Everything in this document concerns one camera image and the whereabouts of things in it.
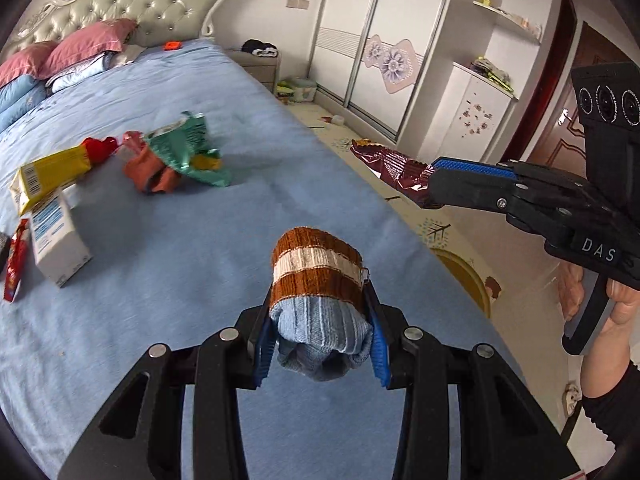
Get cartoon tree play mat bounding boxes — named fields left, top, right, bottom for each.
left=288, top=103, right=586, bottom=438

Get brown striped blue sock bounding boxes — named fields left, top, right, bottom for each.
left=269, top=226, right=373, bottom=382

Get white sliding wardrobe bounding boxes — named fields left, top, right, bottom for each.
left=309, top=0, right=448, bottom=141

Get black white clothes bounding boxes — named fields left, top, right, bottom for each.
left=241, top=39, right=279, bottom=58

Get grey bedside table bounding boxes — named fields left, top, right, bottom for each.
left=224, top=50, right=280, bottom=93

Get person's right hand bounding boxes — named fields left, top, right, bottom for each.
left=559, top=261, right=639, bottom=364

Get small white cup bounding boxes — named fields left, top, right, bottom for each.
left=331, top=115, right=345, bottom=126

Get right forearm black sleeve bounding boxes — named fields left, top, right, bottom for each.
left=579, top=331, right=640, bottom=476

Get left pink pillow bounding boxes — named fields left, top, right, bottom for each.
left=0, top=41, right=58, bottom=87

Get green snack bag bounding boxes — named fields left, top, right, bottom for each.
left=143, top=112, right=231, bottom=188

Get white corner shelf cabinet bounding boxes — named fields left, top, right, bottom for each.
left=419, top=0, right=553, bottom=162

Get blue bed sheet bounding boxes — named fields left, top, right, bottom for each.
left=1, top=40, right=506, bottom=478

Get right pink pillow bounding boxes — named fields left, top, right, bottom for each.
left=38, top=18, right=138, bottom=80

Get light blue folded quilt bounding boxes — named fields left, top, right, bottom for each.
left=0, top=74, right=47, bottom=132

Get small orange object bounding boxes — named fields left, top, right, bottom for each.
left=163, top=41, right=182, bottom=51

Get pink pillow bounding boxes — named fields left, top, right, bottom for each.
left=38, top=18, right=138, bottom=80
left=0, top=41, right=58, bottom=87

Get dark red snack bag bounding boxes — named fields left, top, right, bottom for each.
left=350, top=139, right=440, bottom=209

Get red sock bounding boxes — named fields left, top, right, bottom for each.
left=81, top=136, right=118, bottom=167

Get tufted green headboard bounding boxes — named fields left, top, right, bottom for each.
left=1, top=0, right=224, bottom=58

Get red white plastic wrapper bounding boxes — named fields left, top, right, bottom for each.
left=122, top=131, right=145, bottom=156

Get patterned blue white pillow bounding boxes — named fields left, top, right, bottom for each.
left=46, top=44, right=146, bottom=93

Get yellow carton box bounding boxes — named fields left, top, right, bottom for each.
left=9, top=145, right=91, bottom=216

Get red white snack wrapper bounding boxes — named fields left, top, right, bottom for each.
left=3, top=218, right=30, bottom=302

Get green white storage box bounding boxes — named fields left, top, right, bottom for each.
left=288, top=77, right=317, bottom=103

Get white blue carton box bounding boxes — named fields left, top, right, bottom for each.
left=28, top=190, right=92, bottom=288

